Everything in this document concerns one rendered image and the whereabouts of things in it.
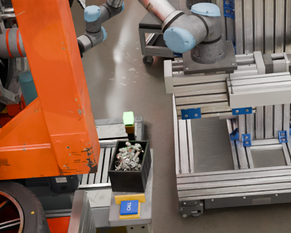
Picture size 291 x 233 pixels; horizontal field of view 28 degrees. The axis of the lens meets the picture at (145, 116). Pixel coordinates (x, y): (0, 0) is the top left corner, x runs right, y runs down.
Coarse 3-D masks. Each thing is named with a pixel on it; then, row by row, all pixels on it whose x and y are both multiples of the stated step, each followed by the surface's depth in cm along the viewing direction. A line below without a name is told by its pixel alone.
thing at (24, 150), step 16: (32, 112) 226; (0, 128) 247; (16, 128) 230; (32, 128) 230; (0, 144) 235; (16, 144) 235; (32, 144) 235; (48, 144) 234; (0, 160) 238; (16, 160) 237; (32, 160) 237; (48, 160) 237; (0, 176) 243; (16, 176) 243; (32, 176) 242; (48, 176) 242
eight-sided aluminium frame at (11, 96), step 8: (0, 0) 280; (8, 0) 281; (8, 24) 292; (16, 24) 292; (16, 64) 295; (24, 64) 295; (16, 72) 294; (0, 80) 257; (16, 80) 294; (0, 88) 256; (8, 88) 284; (16, 88) 283; (0, 96) 259; (8, 96) 266; (16, 96) 276; (8, 104) 280
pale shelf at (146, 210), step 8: (152, 152) 258; (152, 160) 254; (152, 168) 250; (152, 176) 247; (152, 184) 244; (112, 192) 240; (120, 192) 240; (128, 192) 239; (136, 192) 239; (144, 192) 238; (152, 192) 241; (112, 200) 237; (112, 208) 233; (144, 208) 231; (112, 216) 229; (144, 216) 227; (112, 224) 228; (120, 224) 228; (128, 224) 228
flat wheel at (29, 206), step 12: (0, 180) 247; (0, 192) 241; (12, 192) 240; (24, 192) 239; (0, 204) 238; (12, 204) 238; (24, 204) 233; (36, 204) 232; (0, 216) 251; (12, 216) 246; (24, 216) 228; (36, 216) 227; (0, 228) 227; (12, 228) 228; (24, 228) 222; (36, 228) 221; (48, 228) 235
